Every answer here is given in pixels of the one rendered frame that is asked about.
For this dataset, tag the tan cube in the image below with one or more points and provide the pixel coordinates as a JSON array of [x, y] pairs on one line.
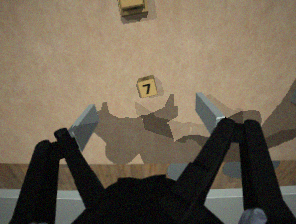
[[128, 5], [147, 86]]

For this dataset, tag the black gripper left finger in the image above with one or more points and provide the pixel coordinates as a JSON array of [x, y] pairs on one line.
[[36, 203]]

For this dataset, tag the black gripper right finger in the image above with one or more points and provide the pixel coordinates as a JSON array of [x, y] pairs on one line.
[[262, 199]]

